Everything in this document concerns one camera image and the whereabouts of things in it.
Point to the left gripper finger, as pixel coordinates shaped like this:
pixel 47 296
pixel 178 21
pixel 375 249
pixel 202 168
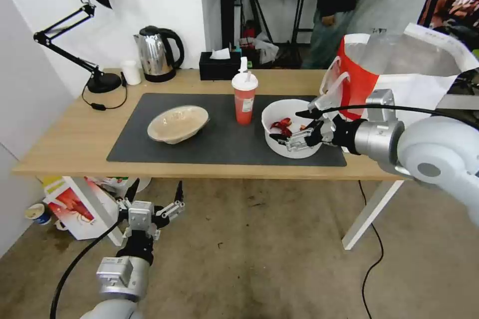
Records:
pixel 131 191
pixel 176 205

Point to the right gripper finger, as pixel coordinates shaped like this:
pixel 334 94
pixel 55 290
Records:
pixel 322 103
pixel 297 141

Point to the white red takeout bag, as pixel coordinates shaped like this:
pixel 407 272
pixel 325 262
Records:
pixel 411 83

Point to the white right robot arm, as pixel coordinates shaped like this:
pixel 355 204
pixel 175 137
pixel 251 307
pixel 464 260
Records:
pixel 430 154

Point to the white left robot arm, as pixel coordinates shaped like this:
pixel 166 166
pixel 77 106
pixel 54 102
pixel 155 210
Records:
pixel 116 278

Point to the white plastic bag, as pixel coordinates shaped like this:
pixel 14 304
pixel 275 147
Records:
pixel 266 48

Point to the red crayfish shell scraps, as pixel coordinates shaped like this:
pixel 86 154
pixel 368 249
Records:
pixel 284 124

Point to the white plastic bowl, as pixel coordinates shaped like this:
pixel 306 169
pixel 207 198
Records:
pixel 273 115

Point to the white crayfish print box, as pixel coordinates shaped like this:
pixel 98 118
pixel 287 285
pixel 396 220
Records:
pixel 86 207

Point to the red drink cup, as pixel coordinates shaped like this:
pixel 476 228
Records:
pixel 245 104

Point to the black desk mat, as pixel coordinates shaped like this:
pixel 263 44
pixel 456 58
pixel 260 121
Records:
pixel 224 139

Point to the beige lidded paper bowl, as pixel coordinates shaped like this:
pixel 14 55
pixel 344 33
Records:
pixel 177 124

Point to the white straw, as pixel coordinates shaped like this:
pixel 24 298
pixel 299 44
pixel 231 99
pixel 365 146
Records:
pixel 245 66

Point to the white table leg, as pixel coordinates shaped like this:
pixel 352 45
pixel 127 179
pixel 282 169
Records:
pixel 370 218

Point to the instant noodle cup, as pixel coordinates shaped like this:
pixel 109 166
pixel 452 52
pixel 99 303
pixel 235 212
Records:
pixel 37 214

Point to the black tissue box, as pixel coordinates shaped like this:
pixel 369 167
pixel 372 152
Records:
pixel 219 70

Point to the black desk lamp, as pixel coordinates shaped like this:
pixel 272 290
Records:
pixel 101 83

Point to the white tissue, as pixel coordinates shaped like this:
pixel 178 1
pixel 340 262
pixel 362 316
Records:
pixel 220 53

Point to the black light stand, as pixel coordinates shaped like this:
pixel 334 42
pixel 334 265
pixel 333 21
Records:
pixel 258 5

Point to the small white canister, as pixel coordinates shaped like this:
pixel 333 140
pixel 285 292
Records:
pixel 131 72

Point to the steel electric kettle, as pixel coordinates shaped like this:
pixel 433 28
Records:
pixel 154 53

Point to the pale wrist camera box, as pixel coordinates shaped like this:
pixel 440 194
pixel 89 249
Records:
pixel 141 215

